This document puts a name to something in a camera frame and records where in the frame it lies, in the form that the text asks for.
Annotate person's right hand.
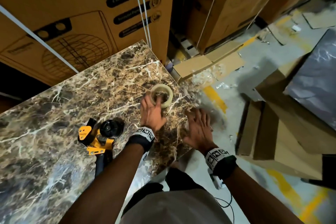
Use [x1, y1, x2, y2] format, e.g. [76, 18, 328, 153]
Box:
[181, 107, 217, 155]

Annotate clear tape roll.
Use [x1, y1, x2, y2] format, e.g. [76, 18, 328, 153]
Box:
[149, 84, 174, 109]

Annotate person's left forearm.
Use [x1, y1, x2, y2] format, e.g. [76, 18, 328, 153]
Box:
[59, 143, 145, 224]

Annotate person's left hand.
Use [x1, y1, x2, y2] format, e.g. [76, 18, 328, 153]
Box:
[140, 91, 168, 133]

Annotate flat cardboard sheet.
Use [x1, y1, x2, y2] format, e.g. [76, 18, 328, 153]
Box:
[172, 40, 246, 83]

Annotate person's black trousers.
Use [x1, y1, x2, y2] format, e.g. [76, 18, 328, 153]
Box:
[122, 167, 208, 216]

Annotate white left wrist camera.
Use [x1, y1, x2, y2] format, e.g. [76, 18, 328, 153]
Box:
[136, 150, 150, 169]

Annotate person's right forearm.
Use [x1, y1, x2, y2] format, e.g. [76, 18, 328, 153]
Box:
[223, 166, 305, 224]

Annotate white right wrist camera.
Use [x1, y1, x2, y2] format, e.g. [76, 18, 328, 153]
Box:
[209, 170, 224, 190]

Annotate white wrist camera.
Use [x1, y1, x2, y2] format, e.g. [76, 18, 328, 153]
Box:
[209, 170, 224, 190]
[136, 150, 150, 169]

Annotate fan print appliance carton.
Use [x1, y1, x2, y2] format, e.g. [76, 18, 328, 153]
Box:
[0, 0, 176, 86]

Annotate yellow black tape dispenser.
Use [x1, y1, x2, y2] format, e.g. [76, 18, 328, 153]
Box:
[77, 117, 125, 177]

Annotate grey marble slab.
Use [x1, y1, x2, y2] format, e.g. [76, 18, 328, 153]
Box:
[283, 28, 336, 130]

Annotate person's grey shirt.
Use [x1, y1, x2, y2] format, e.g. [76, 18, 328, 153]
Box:
[119, 188, 233, 224]

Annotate white packing strap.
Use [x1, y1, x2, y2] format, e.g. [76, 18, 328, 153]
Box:
[0, 5, 79, 74]

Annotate strapped brown carton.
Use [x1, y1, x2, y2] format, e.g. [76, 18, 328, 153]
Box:
[183, 0, 293, 54]

